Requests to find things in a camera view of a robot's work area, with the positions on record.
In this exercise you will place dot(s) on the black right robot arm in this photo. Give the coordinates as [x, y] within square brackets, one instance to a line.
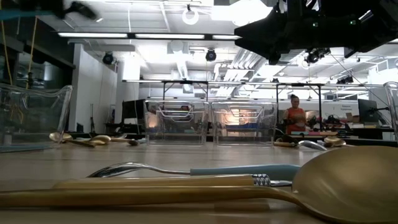
[357, 34]

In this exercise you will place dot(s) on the person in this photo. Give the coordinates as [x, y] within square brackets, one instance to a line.
[295, 119]

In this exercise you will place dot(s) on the black metal frame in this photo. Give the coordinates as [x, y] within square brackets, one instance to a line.
[319, 105]

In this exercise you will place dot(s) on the long ceiling light strip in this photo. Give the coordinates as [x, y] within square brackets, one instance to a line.
[93, 35]

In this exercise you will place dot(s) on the black computer monitor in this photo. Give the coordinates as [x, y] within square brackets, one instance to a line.
[133, 110]
[367, 110]

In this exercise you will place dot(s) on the gold cutlery piece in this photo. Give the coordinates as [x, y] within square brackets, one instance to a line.
[121, 140]

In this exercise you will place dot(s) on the clear plastic bin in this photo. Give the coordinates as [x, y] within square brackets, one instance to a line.
[31, 118]
[393, 109]
[174, 130]
[245, 133]

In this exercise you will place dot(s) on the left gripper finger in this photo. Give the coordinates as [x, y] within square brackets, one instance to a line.
[77, 7]

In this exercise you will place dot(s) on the gold spoon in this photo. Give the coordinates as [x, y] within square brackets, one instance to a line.
[101, 139]
[334, 141]
[59, 137]
[348, 183]

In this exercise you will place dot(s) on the black ceiling spot lamp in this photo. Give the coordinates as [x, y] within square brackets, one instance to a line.
[108, 58]
[314, 57]
[211, 55]

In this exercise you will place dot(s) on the cluttered workbench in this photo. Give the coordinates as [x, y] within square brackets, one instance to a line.
[357, 127]

